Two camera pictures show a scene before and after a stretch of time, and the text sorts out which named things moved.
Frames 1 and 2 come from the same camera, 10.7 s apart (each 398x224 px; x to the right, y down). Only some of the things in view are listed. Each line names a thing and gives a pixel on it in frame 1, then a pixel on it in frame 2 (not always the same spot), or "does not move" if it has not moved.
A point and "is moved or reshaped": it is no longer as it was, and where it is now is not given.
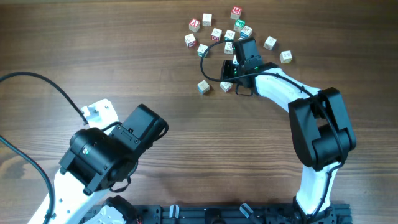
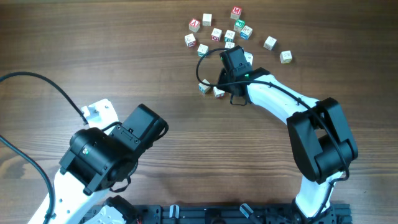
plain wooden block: [226, 86] is moved or reshaped
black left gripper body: [129, 137] does not move
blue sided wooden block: [246, 32] does not move
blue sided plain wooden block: [203, 86] does not move
